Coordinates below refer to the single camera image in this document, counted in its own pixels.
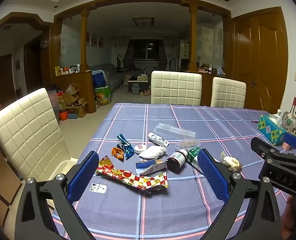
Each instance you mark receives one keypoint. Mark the patterned curtain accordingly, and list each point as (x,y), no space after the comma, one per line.
(120,52)
(169,52)

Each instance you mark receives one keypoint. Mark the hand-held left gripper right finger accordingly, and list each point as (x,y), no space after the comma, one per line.
(213,177)

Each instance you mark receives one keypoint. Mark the open cardboard box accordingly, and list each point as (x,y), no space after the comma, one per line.
(70,96)
(78,110)

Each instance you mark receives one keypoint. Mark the window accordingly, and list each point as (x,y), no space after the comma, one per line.
(148,50)

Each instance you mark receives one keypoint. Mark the assorted bottles and boxes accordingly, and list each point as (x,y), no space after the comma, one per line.
(65,70)

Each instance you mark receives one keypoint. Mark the white bag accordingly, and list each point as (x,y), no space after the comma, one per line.
(151,152)

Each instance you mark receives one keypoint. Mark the translucent plastic sack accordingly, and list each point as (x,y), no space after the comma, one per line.
(53,105)

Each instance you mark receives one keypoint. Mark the clear round plastic lid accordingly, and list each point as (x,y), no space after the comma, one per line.
(188,143)

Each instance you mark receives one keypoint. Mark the light wooden door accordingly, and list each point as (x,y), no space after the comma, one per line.
(260,67)

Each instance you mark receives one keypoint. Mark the colourful printed bag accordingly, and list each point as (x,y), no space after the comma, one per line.
(103,96)

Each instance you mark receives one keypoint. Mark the small grey bin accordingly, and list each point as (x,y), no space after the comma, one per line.
(135,88)

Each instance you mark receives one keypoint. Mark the cream quilted dining chair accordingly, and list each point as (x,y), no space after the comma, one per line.
(228,92)
(175,87)
(25,130)

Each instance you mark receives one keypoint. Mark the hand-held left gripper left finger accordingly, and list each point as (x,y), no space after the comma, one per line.
(84,177)

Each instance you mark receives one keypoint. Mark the clear plastic bottle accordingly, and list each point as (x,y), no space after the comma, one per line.
(173,130)

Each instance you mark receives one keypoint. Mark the silver blister pack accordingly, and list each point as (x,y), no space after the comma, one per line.
(160,141)

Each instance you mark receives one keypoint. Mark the coffee table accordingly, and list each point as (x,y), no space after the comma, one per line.
(144,83)

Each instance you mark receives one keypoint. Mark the grey sofa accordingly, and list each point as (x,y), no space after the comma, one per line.
(115,78)

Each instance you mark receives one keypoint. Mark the white round cap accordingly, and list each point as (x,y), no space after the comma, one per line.
(139,149)

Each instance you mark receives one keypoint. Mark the beaded tissue box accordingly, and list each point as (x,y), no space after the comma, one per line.
(270,128)

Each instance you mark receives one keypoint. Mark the assorted small household items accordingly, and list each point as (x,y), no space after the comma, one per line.
(210,69)

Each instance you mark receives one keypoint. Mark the brown medicine bottle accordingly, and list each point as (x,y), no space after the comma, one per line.
(175,162)

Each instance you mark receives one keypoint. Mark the ceiling lamp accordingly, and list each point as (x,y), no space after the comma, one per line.
(143,21)

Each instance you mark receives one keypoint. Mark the purple plaid tablecloth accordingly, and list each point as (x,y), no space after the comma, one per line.
(163,205)

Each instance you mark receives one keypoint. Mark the blue bag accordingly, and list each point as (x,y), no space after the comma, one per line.
(98,80)

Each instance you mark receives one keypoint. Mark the pink cylindrical container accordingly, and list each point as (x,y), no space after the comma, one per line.
(287,145)

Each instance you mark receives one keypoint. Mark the pink floor toy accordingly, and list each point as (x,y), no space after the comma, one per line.
(146,92)

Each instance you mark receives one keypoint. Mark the television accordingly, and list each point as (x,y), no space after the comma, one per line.
(184,64)

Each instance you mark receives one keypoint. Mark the dark wooden door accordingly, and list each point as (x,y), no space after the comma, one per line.
(0,80)

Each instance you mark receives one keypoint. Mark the orange wrapper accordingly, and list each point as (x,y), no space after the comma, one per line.
(118,153)

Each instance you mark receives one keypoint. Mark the red yellow checkered wrapper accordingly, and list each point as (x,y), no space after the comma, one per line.
(133,178)

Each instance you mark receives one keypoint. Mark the blue foil wrapper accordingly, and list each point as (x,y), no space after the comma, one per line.
(126,148)

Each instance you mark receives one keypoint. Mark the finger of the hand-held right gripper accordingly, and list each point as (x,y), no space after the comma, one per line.
(294,141)
(263,147)

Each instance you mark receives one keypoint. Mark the blue white paper box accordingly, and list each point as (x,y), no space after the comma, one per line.
(150,168)

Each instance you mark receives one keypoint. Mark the cream snack packet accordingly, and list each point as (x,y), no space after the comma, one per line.
(230,162)

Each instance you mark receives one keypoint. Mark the orange bucket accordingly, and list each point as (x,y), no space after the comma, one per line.
(63,115)

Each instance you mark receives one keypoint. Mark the green white carton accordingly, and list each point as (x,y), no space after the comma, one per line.
(193,156)

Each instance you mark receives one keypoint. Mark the person's right hand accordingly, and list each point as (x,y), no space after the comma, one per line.
(291,212)

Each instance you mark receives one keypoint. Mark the small clear glass bottle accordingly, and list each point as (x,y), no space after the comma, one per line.
(278,113)

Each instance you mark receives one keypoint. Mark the small framed wall picture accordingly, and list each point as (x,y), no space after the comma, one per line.
(17,64)

